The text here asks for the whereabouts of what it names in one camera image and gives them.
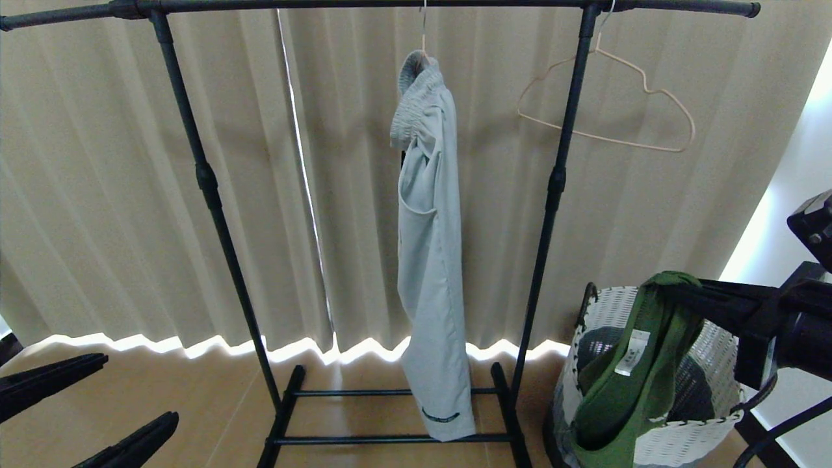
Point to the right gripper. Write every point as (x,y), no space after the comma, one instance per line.
(799,338)

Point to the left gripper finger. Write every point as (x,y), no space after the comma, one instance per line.
(39,387)
(136,445)

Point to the green garment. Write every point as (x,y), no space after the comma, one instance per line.
(617,403)

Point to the pale grey shorts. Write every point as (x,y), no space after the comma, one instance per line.
(432,292)

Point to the pink clothes hanger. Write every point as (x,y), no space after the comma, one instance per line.
(424,39)
(604,134)

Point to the white laundry basket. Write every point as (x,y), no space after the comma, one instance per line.
(608,305)

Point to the black clothes rack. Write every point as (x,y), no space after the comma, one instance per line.
(208,182)

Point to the beige curtain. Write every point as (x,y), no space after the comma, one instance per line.
(97,195)

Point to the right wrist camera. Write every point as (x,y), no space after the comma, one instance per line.
(816,224)

